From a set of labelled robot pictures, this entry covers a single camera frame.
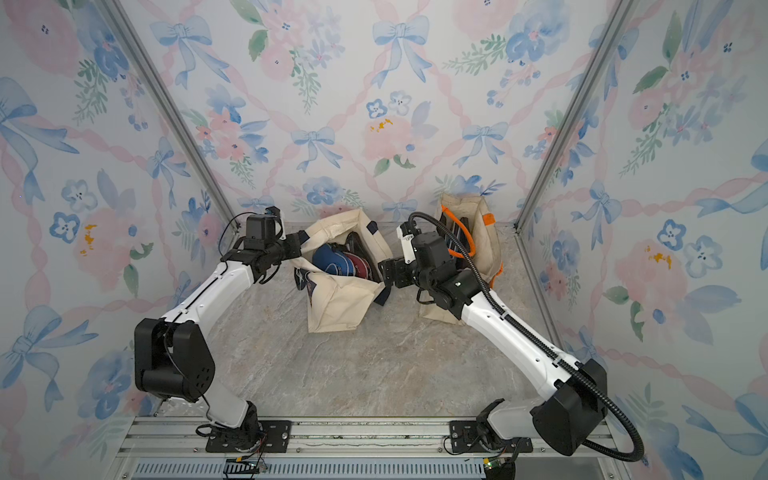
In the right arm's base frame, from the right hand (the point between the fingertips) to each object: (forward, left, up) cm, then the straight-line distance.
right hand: (387, 247), depth 78 cm
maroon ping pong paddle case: (+4, +9, -13) cm, 16 cm away
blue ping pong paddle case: (+10, +20, -16) cm, 28 cm away
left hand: (+9, +27, -6) cm, 29 cm away
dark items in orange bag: (+14, -22, -8) cm, 28 cm away
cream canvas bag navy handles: (-9, +14, -13) cm, 21 cm away
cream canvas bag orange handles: (+21, -28, -9) cm, 36 cm away
